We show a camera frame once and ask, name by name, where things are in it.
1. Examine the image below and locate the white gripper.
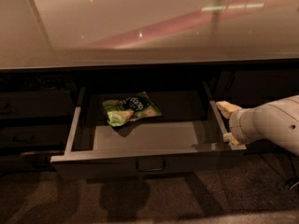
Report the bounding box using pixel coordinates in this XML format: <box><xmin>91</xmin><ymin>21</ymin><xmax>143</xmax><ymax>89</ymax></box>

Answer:
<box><xmin>216</xmin><ymin>101</ymin><xmax>259</xmax><ymax>146</ymax></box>

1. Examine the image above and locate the dark drawer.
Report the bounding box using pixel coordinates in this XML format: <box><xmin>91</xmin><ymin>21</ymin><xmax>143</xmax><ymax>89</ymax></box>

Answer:
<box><xmin>0</xmin><ymin>150</ymin><xmax>64</xmax><ymax>173</ymax></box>
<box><xmin>50</xmin><ymin>83</ymin><xmax>246</xmax><ymax>180</ymax></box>
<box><xmin>0</xmin><ymin>91</ymin><xmax>74</xmax><ymax>119</ymax></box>
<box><xmin>0</xmin><ymin>124</ymin><xmax>68</xmax><ymax>147</ymax></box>

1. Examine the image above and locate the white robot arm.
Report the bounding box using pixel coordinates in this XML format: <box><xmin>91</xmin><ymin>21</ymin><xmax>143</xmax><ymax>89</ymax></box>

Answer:
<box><xmin>216</xmin><ymin>95</ymin><xmax>299</xmax><ymax>156</ymax></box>

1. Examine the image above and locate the green packet in drawer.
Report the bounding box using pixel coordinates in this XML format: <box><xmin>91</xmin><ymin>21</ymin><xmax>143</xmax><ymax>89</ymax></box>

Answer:
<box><xmin>103</xmin><ymin>91</ymin><xmax>163</xmax><ymax>127</ymax></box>

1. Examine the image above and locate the glossy counter top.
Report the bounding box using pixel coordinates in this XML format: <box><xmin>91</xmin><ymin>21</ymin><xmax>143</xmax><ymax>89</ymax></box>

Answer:
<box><xmin>0</xmin><ymin>0</ymin><xmax>299</xmax><ymax>70</ymax></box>

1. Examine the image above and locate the dark cabinet door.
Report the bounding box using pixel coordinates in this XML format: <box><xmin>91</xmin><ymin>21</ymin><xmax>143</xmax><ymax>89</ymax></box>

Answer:
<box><xmin>211</xmin><ymin>66</ymin><xmax>299</xmax><ymax>156</ymax></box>

